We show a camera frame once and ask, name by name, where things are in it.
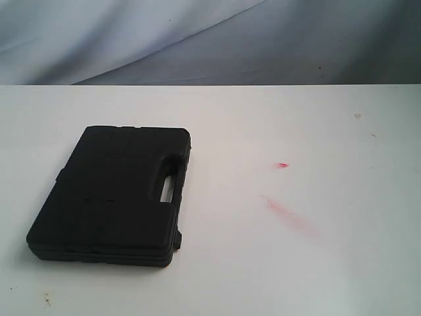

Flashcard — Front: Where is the black plastic tool case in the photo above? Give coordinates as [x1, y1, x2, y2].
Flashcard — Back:
[26, 126, 191, 267]

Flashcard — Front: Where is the grey backdrop cloth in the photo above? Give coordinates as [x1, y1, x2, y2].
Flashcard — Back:
[1, 1, 420, 85]

